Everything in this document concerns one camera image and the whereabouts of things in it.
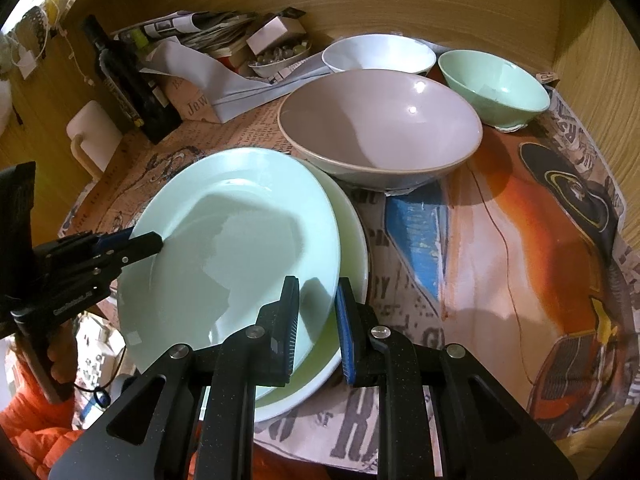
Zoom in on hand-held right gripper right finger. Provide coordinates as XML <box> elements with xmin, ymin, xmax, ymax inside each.
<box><xmin>335</xmin><ymin>277</ymin><xmax>573</xmax><ymax>480</ymax></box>

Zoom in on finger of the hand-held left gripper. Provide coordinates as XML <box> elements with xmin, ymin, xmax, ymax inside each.
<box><xmin>75</xmin><ymin>227</ymin><xmax>135</xmax><ymax>257</ymax></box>
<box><xmin>97</xmin><ymin>231</ymin><xmax>165</xmax><ymax>275</ymax></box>

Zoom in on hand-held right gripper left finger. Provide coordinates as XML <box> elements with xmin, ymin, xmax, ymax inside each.
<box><xmin>47</xmin><ymin>275</ymin><xmax>301</xmax><ymax>480</ymax></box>

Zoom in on mint green plate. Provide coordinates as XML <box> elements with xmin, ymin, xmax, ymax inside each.
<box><xmin>117</xmin><ymin>147</ymin><xmax>342</xmax><ymax>393</ymax></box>

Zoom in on white plate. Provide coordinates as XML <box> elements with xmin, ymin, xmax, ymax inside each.
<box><xmin>254</xmin><ymin>157</ymin><xmax>372</xmax><ymax>423</ymax></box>

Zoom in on pinkish grey bowl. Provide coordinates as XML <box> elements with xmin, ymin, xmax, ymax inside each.
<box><xmin>277</xmin><ymin>69</ymin><xmax>484</xmax><ymax>194</ymax></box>

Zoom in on white bowl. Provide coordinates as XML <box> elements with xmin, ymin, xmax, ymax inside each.
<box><xmin>321</xmin><ymin>34</ymin><xmax>437</xmax><ymax>79</ymax></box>

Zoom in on mint green bowl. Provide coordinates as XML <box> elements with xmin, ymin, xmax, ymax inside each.
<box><xmin>438</xmin><ymin>50</ymin><xmax>551</xmax><ymax>132</ymax></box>

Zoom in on person's left hand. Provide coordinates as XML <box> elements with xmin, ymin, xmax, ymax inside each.
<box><xmin>46</xmin><ymin>319</ymin><xmax>82</xmax><ymax>393</ymax></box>

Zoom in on dark wine bottle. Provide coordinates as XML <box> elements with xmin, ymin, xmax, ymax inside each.
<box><xmin>82</xmin><ymin>15</ymin><xmax>182</xmax><ymax>145</ymax></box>

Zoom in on newspaper print mat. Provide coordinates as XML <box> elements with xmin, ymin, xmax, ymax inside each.
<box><xmin>57</xmin><ymin>55</ymin><xmax>628</xmax><ymax>466</ymax></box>

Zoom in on folded white paper sheet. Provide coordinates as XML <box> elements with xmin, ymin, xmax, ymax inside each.
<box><xmin>145</xmin><ymin>40</ymin><xmax>331</xmax><ymax>124</ymax></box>

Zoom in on white charger plug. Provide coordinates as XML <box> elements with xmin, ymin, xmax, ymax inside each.
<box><xmin>12</xmin><ymin>47</ymin><xmax>41</xmax><ymax>81</ymax></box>

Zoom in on pile of booklets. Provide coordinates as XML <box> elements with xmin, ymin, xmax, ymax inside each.
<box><xmin>190</xmin><ymin>25</ymin><xmax>251</xmax><ymax>59</ymax></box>

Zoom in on small dish of beads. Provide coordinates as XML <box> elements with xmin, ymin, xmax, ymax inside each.
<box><xmin>248</xmin><ymin>40</ymin><xmax>312</xmax><ymax>79</ymax></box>

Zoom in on rolled newspapers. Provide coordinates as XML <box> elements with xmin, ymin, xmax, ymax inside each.
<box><xmin>112</xmin><ymin>9</ymin><xmax>261</xmax><ymax>47</ymax></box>

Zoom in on small white card box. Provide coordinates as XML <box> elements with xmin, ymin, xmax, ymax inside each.
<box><xmin>246</xmin><ymin>16</ymin><xmax>307</xmax><ymax>54</ymax></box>

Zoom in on white charging cable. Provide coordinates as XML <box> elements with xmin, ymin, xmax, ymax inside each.
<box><xmin>45</xmin><ymin>0</ymin><xmax>97</xmax><ymax>87</ymax></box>

